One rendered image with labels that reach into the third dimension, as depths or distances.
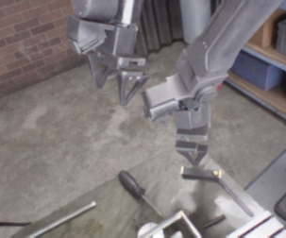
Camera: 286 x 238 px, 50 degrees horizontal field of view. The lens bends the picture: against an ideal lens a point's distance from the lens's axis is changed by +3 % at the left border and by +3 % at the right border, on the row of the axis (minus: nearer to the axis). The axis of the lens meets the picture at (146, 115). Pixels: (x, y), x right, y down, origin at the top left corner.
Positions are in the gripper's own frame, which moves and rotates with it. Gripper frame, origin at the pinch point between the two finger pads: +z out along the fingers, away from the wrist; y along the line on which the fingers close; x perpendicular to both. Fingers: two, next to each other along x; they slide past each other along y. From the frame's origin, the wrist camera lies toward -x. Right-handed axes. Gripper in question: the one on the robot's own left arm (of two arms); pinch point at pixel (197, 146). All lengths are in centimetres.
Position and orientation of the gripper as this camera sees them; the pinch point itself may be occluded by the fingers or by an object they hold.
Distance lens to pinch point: 72.9
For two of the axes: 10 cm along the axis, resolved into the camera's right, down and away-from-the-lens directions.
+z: 1.8, 7.4, 6.5
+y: -2.5, 6.7, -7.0
